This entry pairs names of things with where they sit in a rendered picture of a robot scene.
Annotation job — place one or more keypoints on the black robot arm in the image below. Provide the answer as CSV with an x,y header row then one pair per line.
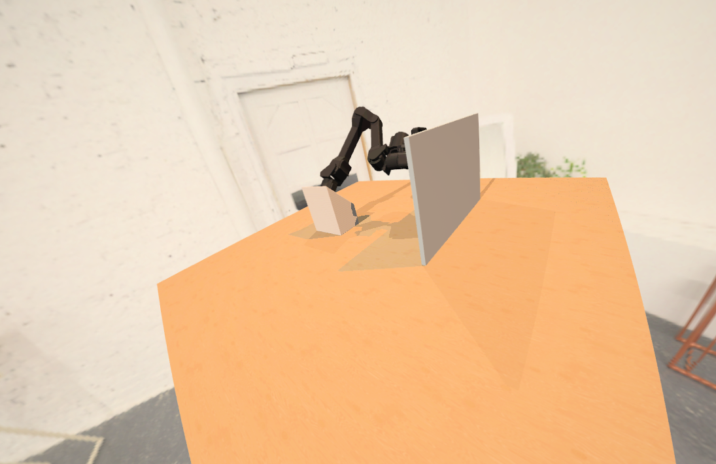
x,y
380,156

